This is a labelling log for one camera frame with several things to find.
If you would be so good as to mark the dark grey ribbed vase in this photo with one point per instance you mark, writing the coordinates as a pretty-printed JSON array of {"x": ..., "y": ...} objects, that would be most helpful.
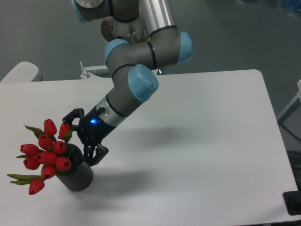
[{"x": 80, "y": 175}]

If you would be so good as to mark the black device at table edge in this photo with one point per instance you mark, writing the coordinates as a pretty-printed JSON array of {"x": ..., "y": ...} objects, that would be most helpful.
[{"x": 293, "y": 202}]

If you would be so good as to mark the blue plastic bag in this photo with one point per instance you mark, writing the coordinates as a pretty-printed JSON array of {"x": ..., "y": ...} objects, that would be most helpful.
[{"x": 290, "y": 7}]

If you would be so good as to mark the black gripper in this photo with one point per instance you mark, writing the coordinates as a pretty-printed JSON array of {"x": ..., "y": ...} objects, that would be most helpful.
[{"x": 91, "y": 130}]

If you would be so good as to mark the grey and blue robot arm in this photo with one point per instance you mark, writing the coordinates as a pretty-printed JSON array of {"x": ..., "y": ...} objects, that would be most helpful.
[{"x": 144, "y": 38}]

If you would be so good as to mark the red tulip bouquet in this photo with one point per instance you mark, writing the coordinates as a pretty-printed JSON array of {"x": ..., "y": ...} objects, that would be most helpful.
[{"x": 53, "y": 154}]

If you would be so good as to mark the white metal mounting frame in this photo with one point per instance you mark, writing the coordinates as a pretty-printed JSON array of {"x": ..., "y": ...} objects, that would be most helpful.
[{"x": 92, "y": 72}]

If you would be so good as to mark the white furniture at right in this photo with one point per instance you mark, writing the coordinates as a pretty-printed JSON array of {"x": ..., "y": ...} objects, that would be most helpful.
[{"x": 292, "y": 105}]

